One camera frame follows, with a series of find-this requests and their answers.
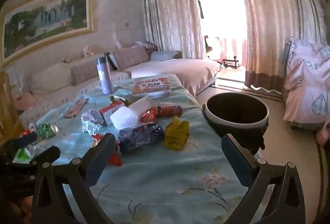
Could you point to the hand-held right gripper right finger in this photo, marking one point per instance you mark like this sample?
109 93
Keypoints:
236 159

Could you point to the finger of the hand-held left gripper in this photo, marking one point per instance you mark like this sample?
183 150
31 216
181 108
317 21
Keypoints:
27 139
47 153

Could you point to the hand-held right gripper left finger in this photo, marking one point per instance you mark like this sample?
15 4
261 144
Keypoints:
99 159

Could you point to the green drink can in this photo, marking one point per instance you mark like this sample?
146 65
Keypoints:
46 130

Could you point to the clear plastic wrapper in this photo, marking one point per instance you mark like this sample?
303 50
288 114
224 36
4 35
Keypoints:
91 120

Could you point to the blue purple plastic wrapper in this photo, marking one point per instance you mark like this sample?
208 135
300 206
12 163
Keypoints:
141 136

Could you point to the red and white carton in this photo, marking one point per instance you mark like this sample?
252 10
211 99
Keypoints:
109 110

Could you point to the dark round waste bin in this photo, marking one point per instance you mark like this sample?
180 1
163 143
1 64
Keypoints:
237 107

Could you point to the orange snack wrapper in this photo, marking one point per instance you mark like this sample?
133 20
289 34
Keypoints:
148 117

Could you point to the yellow plastic bag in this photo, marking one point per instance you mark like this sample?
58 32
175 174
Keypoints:
175 136

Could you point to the white clear plastic pack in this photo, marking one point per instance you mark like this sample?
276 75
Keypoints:
141 104

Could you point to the red plastic wrapper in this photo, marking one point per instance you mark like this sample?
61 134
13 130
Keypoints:
115 159

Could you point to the green plastic wrapper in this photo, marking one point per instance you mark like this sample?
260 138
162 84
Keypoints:
23 155

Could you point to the pink round soft toy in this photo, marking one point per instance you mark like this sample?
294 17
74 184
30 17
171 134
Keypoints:
24 101

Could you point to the white tissue pack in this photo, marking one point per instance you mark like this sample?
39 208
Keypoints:
123 117

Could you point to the pink flat box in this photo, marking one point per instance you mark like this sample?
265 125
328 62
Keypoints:
77 107

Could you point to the green yellow candy wrapper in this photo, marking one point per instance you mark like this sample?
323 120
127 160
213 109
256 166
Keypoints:
126 103

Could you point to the cream cushion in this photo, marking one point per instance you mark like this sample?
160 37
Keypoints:
51 79

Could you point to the light blue floral blanket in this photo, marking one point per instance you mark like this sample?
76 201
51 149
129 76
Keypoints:
167 175

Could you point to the purple thermos bottle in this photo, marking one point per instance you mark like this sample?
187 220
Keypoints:
105 79

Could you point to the red snack tube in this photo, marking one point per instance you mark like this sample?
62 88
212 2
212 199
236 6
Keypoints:
170 110

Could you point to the striped mauve cushion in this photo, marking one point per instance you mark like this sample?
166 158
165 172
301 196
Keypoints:
131 57
85 71

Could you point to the colourful picture book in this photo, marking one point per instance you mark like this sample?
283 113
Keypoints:
152 86

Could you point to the pink soft object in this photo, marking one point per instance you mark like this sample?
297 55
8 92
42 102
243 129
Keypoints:
323 133

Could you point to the small dark wooden stand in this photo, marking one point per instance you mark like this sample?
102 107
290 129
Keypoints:
232 62

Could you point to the pale pink corner sofa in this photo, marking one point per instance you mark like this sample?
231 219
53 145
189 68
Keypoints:
185 69

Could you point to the pink heart print bedding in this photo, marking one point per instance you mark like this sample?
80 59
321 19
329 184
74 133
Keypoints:
304 79

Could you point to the pink plush toy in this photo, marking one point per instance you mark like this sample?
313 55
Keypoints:
88 51

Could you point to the framed landscape painting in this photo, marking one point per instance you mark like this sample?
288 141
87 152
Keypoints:
46 20

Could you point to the grey blue pillow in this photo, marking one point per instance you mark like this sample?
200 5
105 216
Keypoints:
165 55

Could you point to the pink patterned cushion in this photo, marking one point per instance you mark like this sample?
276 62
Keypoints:
150 46

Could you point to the beige patterned curtain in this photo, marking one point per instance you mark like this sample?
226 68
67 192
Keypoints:
278 20
172 15

